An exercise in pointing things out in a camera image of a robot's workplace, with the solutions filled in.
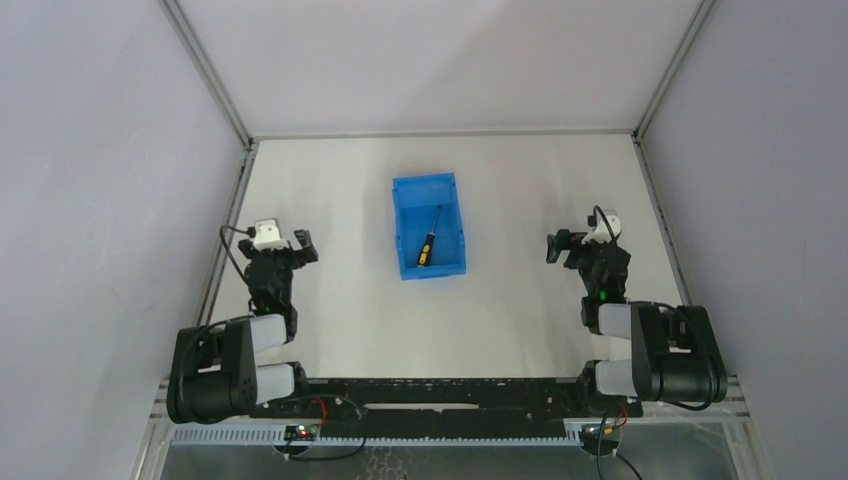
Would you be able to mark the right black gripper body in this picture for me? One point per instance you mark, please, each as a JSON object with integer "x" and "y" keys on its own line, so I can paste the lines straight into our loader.
{"x": 584, "y": 250}

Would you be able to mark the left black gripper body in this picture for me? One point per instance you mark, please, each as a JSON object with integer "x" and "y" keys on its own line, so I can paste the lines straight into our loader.
{"x": 275, "y": 254}

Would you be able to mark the black yellow screwdriver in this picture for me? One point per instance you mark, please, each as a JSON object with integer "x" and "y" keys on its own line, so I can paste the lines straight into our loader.
{"x": 426, "y": 252}

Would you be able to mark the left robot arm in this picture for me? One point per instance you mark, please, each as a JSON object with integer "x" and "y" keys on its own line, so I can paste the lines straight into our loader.
{"x": 214, "y": 374}

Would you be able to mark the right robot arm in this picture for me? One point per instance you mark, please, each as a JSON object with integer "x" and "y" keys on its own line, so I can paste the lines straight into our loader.
{"x": 674, "y": 356}

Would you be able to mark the blue plastic bin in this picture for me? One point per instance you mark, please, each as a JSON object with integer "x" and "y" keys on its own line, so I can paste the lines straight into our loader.
{"x": 415, "y": 199}

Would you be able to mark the left circuit board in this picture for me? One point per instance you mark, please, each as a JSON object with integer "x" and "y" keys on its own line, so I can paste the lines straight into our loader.
{"x": 301, "y": 433}

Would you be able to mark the circuit board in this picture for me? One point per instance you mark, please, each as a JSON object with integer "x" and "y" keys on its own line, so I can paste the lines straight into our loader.
{"x": 597, "y": 443}
{"x": 301, "y": 433}

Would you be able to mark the right circuit board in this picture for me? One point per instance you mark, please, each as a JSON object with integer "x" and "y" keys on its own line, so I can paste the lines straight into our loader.
{"x": 597, "y": 443}

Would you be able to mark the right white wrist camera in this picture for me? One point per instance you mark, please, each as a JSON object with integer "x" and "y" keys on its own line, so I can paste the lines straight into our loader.
{"x": 604, "y": 227}

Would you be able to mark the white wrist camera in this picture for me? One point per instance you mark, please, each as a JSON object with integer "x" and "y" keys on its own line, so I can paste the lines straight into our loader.
{"x": 604, "y": 227}
{"x": 268, "y": 236}

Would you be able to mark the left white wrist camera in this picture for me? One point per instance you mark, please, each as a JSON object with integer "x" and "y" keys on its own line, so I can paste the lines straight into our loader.
{"x": 268, "y": 236}

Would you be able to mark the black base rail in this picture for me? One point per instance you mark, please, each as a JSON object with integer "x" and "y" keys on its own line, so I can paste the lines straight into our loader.
{"x": 465, "y": 409}

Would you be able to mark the aluminium frame profile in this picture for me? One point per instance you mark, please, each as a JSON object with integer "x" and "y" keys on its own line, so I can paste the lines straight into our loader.
{"x": 192, "y": 43}

